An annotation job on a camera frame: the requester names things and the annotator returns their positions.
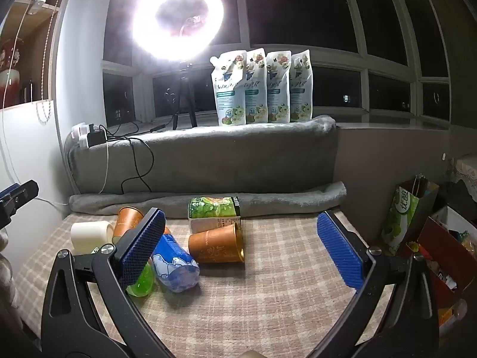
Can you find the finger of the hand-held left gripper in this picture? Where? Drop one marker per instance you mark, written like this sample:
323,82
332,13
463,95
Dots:
18,194

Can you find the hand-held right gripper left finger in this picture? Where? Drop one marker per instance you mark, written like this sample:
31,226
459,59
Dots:
143,246

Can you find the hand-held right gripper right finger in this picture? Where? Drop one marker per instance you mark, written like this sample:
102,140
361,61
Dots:
339,253

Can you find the brown paper cup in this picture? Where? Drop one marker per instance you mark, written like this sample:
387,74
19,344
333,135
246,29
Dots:
216,245
126,222

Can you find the white paper cup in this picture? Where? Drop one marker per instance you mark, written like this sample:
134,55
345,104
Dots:
90,235

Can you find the green plastic bottle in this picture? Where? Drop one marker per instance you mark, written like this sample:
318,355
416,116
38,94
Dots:
143,281

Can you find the blue label plastic bottle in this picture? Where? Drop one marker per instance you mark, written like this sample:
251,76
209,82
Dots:
175,264

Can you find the green paper bag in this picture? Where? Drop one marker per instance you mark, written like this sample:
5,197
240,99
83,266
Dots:
404,216

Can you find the green drink carton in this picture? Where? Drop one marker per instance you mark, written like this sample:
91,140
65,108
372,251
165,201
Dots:
214,212

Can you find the white power strip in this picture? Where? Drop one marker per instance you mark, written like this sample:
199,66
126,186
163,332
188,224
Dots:
86,133

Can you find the checked table cloth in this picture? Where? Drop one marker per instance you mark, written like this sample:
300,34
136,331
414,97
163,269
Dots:
242,294

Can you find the red cardboard box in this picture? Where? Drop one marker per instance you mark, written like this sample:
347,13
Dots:
445,264

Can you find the grey blanket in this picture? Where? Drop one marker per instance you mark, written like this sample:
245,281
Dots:
223,164

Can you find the red vase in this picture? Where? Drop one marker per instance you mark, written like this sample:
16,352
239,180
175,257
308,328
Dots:
9,74

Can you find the black tripod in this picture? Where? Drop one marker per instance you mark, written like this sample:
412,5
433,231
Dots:
183,93

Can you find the white refill pouch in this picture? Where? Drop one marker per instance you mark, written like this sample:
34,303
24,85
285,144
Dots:
256,85
228,89
278,85
301,85

